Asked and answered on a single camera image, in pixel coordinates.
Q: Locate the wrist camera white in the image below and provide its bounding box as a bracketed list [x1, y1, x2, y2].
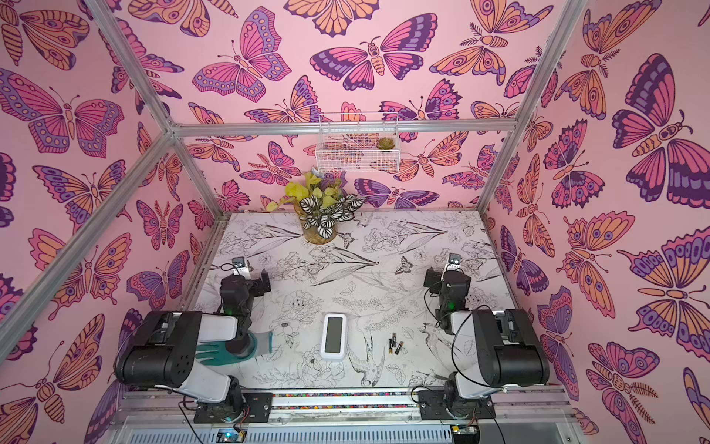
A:
[445, 253, 462, 271]
[231, 256, 251, 278]

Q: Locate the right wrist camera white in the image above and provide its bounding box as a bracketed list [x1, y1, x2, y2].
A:
[445, 253, 462, 271]

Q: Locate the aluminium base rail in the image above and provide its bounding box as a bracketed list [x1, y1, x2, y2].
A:
[102, 386, 587, 443]

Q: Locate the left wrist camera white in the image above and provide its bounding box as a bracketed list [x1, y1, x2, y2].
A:
[231, 256, 251, 278]

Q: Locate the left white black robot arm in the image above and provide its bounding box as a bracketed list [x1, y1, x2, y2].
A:
[114, 270, 272, 419]

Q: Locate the small succulent in basket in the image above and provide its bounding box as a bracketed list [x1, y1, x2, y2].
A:
[376, 137, 397, 151]

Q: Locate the white wire basket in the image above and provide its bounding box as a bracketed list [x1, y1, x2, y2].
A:
[314, 111, 401, 174]

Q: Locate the white digital alarm clock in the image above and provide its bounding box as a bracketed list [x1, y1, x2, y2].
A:
[320, 314, 348, 361]

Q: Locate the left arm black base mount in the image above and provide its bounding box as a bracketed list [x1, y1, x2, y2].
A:
[193, 392, 274, 425]

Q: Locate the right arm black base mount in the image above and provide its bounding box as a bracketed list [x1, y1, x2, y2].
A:
[412, 388, 497, 421]

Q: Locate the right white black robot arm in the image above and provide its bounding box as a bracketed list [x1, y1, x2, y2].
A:
[423, 268, 550, 413]

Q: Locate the potted plant yellow glass vase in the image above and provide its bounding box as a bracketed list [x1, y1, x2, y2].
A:
[263, 169, 364, 244]

